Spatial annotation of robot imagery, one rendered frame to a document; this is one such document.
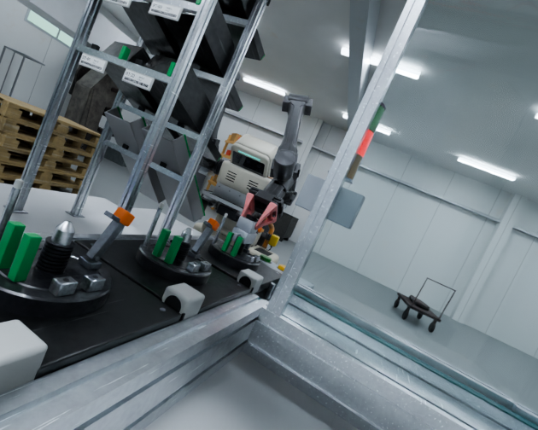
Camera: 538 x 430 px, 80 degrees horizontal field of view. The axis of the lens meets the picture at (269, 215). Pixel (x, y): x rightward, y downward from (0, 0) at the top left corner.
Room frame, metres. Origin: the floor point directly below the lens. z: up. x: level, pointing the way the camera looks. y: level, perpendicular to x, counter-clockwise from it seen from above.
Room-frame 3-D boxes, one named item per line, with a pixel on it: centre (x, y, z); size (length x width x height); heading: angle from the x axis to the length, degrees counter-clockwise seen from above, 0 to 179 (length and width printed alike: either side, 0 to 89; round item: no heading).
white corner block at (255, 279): (0.71, -0.02, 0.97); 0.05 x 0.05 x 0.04; 70
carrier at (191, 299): (0.59, 0.12, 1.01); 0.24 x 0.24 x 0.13; 70
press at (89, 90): (8.24, 5.09, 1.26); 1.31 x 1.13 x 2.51; 167
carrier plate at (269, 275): (0.83, 0.04, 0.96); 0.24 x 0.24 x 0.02; 70
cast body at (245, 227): (0.82, 0.04, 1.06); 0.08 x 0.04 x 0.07; 161
